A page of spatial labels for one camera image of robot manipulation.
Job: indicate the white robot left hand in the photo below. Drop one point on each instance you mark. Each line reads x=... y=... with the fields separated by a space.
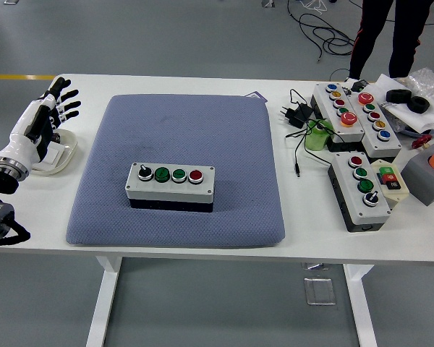
x=20 y=141

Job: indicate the grey four-button control box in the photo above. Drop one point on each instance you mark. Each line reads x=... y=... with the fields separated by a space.
x=361 y=217
x=166 y=189

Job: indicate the grey five-button control box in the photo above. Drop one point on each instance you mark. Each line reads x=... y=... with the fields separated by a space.
x=387 y=146
x=325 y=103

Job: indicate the small dark brown item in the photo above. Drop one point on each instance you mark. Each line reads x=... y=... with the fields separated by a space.
x=56 y=137

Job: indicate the cream plastic tray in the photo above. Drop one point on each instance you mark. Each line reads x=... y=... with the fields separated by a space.
x=68 y=148

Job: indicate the white table leg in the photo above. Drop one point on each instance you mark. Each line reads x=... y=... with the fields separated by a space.
x=105 y=307
x=361 y=307

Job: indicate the blue-grey cushion mat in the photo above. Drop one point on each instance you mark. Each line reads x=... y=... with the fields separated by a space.
x=209 y=137

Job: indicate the purple-edged card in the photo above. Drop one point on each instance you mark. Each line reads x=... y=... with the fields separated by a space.
x=255 y=95

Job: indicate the black power adapter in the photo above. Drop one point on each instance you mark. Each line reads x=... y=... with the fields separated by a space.
x=298 y=115

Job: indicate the metal floor fitting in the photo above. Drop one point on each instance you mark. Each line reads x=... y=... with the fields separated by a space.
x=268 y=3

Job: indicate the green plastic cup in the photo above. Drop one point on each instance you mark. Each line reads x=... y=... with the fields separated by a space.
x=314 y=139

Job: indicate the metal floor socket plate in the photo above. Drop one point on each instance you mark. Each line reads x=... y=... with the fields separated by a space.
x=320 y=291

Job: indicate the small black device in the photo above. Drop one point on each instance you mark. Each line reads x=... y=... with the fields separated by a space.
x=358 y=86

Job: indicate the person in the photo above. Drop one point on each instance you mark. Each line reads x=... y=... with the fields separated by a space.
x=369 y=36

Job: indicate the white foam sheet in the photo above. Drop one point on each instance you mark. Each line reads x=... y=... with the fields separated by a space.
x=419 y=119

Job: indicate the grey foam block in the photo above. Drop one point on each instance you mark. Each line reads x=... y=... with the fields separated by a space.
x=423 y=180

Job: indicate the clear bubble wrap bag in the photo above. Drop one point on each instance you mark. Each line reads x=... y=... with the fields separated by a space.
x=425 y=83

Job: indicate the white wall switch plate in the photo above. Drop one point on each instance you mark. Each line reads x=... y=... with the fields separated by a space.
x=54 y=155

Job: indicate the small metal floor bracket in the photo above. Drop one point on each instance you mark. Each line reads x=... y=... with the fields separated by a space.
x=314 y=266

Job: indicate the cream three-button switch box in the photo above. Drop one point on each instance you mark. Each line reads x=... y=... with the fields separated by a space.
x=398 y=193

